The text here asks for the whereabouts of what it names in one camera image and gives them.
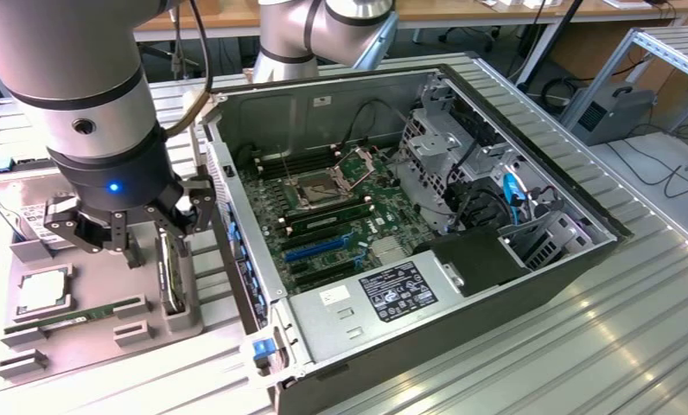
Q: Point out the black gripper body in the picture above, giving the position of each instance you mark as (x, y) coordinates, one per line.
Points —
(112, 173)

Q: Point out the green graphics card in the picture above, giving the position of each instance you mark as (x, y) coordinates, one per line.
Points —
(171, 276)

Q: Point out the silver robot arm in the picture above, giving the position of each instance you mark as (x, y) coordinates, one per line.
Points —
(62, 65)

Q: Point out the silver hard disk drive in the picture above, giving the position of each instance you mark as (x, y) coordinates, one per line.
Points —
(10, 207)

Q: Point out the thin locking lever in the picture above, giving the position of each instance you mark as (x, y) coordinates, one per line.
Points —
(287, 168)

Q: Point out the silver CPU chip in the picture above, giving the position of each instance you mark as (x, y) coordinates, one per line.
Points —
(43, 291)

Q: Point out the grey parts rack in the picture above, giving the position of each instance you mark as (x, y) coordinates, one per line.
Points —
(90, 294)

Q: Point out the CPU socket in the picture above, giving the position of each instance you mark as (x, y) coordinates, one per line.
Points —
(319, 190)

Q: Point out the long black expansion slot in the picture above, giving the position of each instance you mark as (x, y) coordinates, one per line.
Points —
(321, 284)
(323, 273)
(315, 241)

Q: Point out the green RAM stick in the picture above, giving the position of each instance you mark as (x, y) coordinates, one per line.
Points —
(329, 219)
(99, 310)

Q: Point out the short black expansion slot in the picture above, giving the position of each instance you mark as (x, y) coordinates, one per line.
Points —
(299, 269)

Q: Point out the blue expansion slot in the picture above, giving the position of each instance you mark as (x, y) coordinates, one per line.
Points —
(315, 253)

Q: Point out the silver socket cover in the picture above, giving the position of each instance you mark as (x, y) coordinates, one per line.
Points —
(355, 164)

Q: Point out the green motherboard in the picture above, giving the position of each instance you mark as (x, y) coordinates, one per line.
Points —
(378, 203)

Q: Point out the silver finned heatsink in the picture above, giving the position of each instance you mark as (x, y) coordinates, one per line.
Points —
(387, 251)

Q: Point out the blue case latch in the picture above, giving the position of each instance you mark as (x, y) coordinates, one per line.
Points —
(262, 349)

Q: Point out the silver power supply unit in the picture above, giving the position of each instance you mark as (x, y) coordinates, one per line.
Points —
(343, 328)

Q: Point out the silver disk bay cage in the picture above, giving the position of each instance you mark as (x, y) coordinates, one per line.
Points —
(430, 147)

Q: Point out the black plastic cover box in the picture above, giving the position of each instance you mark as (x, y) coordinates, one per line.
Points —
(477, 263)

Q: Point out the open PC case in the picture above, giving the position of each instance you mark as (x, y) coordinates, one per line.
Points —
(465, 333)

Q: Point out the perforated silver disk bay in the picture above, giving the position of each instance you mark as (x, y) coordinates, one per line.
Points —
(545, 242)

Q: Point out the black office chair base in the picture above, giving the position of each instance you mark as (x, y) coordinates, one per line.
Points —
(482, 32)

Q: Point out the black slanted pole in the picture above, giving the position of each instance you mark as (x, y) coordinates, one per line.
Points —
(570, 13)

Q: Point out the wooden desk white frame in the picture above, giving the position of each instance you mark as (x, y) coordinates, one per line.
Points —
(465, 15)
(229, 23)

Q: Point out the aluminium profile frame table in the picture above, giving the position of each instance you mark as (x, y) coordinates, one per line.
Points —
(676, 47)

